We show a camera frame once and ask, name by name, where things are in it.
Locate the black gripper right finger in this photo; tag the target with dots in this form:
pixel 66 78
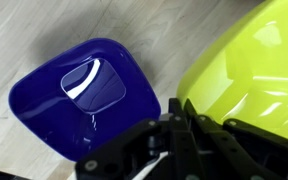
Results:
pixel 250 153

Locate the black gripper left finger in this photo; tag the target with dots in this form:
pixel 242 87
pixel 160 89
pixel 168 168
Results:
pixel 180 146

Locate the yellow-green plastic bowl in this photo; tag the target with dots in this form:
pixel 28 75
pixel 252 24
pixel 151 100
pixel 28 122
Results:
pixel 260 73

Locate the blue plastic bowl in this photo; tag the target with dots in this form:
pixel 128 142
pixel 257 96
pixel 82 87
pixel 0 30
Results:
pixel 50 106

